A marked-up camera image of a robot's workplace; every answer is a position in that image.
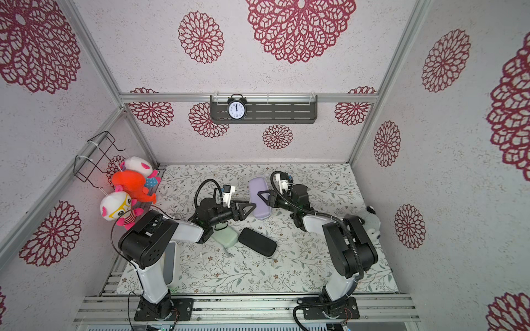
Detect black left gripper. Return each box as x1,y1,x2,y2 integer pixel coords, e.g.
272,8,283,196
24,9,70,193
210,201,258,228

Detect mint green zippered umbrella case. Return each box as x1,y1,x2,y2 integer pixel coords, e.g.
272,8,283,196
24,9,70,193
212,226,239,248

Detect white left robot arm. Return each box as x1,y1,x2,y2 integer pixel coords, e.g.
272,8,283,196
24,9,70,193
118,198,256,306

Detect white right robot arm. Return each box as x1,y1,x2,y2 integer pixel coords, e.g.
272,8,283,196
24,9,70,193
256,184,380,302

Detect black alarm clock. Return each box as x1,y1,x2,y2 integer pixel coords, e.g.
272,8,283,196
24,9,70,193
227,94,247,121

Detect grey husky plush toy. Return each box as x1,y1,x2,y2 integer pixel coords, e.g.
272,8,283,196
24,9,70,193
357,206,381,245

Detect orange plush toy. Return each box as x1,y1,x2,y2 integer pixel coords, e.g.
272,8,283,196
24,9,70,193
111,170,157,204

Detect white pink plush doll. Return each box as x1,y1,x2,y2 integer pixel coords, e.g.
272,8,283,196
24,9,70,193
120,157,161,189

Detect striped plush doll with glasses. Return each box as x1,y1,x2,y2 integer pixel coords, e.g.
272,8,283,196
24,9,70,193
99,191,144,230

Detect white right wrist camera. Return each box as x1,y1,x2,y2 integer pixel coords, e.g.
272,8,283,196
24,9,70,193
273,172,293,195

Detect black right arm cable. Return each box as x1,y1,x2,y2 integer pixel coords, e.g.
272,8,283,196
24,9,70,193
270,170,365,331

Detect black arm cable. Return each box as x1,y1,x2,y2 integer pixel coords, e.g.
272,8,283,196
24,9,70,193
270,170,365,331
109,177,233,331

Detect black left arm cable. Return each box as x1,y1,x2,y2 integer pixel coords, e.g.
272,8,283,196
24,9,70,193
109,177,233,331

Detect grey wall shelf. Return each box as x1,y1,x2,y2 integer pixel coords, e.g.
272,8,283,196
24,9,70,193
210,95,318,125

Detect black wire basket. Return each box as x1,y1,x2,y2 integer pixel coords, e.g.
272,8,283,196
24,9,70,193
73,130,126,189

